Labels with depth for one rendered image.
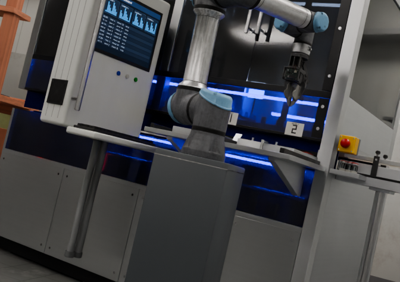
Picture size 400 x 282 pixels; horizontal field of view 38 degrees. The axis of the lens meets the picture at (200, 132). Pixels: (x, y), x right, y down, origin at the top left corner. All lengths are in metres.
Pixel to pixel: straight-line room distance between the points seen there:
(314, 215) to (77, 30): 1.34
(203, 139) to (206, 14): 0.46
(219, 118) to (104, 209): 1.40
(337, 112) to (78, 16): 1.24
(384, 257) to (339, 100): 3.47
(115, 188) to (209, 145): 1.32
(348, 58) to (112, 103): 1.12
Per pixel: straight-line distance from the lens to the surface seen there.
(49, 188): 3.45
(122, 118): 2.88
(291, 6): 2.16
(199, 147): 1.88
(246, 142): 2.44
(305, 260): 2.58
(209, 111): 1.90
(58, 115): 2.69
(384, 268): 5.92
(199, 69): 2.04
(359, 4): 2.70
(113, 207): 3.12
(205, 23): 2.07
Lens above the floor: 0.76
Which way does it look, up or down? 3 degrees up
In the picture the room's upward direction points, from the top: 13 degrees clockwise
